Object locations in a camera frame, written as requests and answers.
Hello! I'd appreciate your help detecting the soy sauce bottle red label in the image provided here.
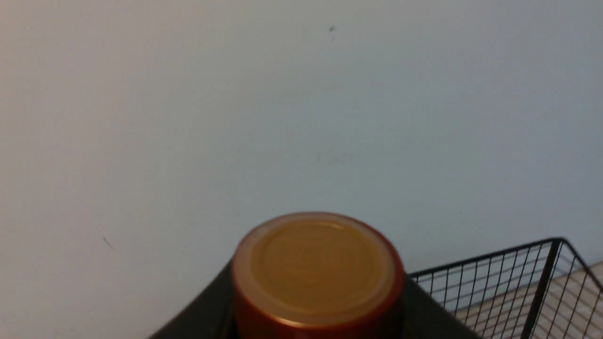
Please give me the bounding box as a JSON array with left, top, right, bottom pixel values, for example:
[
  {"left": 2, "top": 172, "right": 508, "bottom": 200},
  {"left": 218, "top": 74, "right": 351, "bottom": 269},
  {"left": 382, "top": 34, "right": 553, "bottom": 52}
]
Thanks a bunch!
[{"left": 231, "top": 211, "right": 406, "bottom": 339}]

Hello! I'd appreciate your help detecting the black wire mesh shelf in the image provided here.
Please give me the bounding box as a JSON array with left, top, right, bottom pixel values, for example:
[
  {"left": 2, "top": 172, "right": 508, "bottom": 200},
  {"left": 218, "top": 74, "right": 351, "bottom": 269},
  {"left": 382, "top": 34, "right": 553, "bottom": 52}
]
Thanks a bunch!
[{"left": 409, "top": 237, "right": 603, "bottom": 339}]

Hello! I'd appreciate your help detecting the checkered beige tablecloth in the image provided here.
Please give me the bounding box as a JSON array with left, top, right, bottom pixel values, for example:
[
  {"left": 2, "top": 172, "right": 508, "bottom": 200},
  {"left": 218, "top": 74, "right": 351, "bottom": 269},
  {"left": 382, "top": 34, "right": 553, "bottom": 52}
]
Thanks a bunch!
[{"left": 446, "top": 256, "right": 602, "bottom": 339}]

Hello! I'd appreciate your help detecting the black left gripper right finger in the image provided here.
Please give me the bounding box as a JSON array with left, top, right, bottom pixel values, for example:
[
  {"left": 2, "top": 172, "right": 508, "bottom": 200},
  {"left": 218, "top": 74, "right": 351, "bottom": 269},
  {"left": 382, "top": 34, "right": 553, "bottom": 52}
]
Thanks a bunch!
[{"left": 400, "top": 278, "right": 480, "bottom": 339}]

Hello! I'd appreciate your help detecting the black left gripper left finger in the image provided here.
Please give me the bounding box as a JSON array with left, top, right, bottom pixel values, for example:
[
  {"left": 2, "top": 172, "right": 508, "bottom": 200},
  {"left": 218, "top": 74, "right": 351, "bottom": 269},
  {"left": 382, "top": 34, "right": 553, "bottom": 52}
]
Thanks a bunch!
[{"left": 150, "top": 260, "right": 236, "bottom": 339}]

